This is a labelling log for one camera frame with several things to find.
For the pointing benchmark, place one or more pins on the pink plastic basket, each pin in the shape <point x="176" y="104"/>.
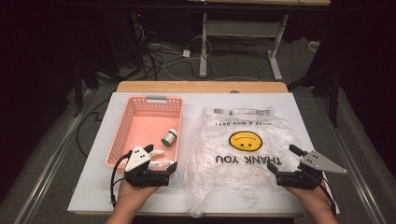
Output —
<point x="146" y="124"/>

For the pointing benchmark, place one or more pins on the white power strip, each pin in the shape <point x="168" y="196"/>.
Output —
<point x="313" y="45"/>

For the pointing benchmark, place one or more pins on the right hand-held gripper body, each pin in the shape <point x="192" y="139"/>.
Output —
<point x="317" y="163"/>

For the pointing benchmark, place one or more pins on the white ointment tube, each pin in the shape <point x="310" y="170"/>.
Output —
<point x="160" y="165"/>

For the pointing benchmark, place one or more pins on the person's right hand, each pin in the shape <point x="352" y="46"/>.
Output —
<point x="313" y="200"/>

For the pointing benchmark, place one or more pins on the white metal desk frame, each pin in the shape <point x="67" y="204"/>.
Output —
<point x="203" y="46"/>

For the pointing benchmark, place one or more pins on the small white dropper bottle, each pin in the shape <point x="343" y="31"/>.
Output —
<point x="158" y="152"/>

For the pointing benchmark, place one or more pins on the black metal stand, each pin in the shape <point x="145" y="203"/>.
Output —
<point x="334" y="99"/>
<point x="77" y="93"/>

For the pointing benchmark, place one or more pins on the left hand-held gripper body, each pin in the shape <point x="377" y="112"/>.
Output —
<point x="137" y="160"/>

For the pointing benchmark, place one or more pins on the white table board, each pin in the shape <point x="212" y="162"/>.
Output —
<point x="93" y="186"/>

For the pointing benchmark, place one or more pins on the person's left hand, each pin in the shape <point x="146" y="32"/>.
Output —
<point x="132" y="197"/>

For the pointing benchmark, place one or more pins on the white power adapter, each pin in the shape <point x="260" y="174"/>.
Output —
<point x="186" y="53"/>

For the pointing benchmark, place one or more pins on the white bottle with green cap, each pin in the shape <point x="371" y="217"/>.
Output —
<point x="169" y="137"/>

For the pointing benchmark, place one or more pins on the clear plastic bag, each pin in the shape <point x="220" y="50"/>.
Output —
<point x="224" y="174"/>

